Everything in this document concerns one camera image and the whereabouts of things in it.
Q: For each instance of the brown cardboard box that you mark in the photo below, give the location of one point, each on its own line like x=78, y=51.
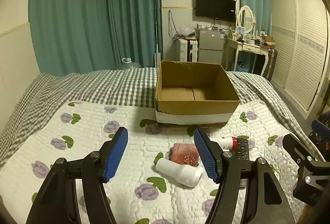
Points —
x=196, y=109

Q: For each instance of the clear plastic bag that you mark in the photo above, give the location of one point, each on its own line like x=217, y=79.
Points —
x=187, y=32

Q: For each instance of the wide teal curtain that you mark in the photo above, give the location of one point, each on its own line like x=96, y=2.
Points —
x=85, y=15

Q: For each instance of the white tube with red cap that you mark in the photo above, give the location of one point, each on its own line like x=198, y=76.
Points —
x=224, y=142

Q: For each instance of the clear water jug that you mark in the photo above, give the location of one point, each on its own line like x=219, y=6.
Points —
x=130, y=64

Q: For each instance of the small photo frame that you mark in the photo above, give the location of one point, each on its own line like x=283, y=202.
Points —
x=241, y=30

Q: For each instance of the dark suitcase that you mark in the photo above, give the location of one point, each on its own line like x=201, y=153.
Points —
x=270, y=64

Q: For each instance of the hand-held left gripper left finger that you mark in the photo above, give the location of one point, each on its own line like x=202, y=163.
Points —
x=116, y=154

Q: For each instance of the blue laundry basket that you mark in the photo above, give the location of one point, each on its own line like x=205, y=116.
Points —
x=242, y=67

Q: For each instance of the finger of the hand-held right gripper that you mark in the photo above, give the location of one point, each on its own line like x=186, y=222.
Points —
x=322, y=128
x=296, y=148

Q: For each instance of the grey small fridge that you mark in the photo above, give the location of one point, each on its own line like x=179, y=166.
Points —
x=209, y=44

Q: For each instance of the white dressing table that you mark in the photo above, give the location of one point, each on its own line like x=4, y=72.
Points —
x=242, y=46

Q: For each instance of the pink patterned pouch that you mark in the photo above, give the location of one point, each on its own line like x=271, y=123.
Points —
x=184, y=151

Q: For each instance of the white louvered wardrobe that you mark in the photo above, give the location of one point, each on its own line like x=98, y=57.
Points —
x=299, y=46

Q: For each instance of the white floral quilt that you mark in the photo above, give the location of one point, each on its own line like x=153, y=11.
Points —
x=82, y=136

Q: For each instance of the white plastic bottle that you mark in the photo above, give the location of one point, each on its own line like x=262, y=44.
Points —
x=180, y=171

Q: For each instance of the white oval mirror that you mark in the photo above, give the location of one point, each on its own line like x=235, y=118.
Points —
x=246, y=19

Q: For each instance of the black remote control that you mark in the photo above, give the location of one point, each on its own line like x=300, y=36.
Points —
x=241, y=149

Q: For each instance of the black wall television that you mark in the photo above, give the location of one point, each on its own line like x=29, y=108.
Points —
x=215, y=7

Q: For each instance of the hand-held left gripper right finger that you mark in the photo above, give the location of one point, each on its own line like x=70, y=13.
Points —
x=205, y=155

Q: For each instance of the white suitcase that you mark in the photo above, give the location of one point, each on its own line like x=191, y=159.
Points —
x=184, y=50

